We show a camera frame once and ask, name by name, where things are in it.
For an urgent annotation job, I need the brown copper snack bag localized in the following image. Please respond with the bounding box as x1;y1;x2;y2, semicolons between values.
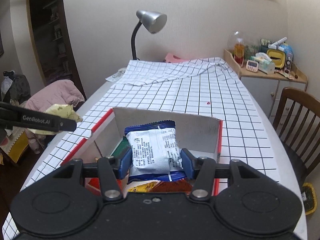
149;179;193;193

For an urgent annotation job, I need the blue cookie packet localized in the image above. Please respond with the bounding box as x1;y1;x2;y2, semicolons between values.
124;120;187;183

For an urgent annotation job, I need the cream gold snack bag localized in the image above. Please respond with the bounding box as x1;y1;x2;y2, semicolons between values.
26;104;83;135

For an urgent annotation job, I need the red orange chips bag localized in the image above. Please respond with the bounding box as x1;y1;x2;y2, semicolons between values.
126;180;160;193

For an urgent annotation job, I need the dark green snack packet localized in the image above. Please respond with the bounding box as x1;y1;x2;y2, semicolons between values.
111;137;131;157

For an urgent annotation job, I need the red cardboard box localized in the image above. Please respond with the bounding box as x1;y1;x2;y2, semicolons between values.
66;107;222;201

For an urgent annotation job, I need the pink puffer jacket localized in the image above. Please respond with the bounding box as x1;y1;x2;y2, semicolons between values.
25;80;86;154

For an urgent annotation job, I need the white black checked tablecloth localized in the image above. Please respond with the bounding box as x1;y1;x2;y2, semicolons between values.
2;57;281;240

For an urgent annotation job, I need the dark wooden bookshelf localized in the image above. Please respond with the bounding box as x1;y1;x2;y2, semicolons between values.
26;0;85;95

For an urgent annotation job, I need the pink object behind table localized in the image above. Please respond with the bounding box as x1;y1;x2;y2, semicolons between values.
164;53;189;63

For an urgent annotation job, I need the wooden side cabinet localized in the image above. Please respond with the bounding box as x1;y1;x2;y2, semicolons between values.
223;49;308;119

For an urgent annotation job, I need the brown wooden chair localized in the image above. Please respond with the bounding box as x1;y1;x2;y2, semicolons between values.
272;87;319;187

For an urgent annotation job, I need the white digital timer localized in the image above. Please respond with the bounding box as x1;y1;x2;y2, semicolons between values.
246;60;258;72

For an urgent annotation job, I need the green tissue box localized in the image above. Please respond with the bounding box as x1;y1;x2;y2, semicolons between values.
250;52;275;75

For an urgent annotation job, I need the orange liquid bottle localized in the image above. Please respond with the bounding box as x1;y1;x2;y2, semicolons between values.
234;38;245;67

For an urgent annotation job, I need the silver desk lamp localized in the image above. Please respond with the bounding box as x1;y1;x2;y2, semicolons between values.
131;10;168;60

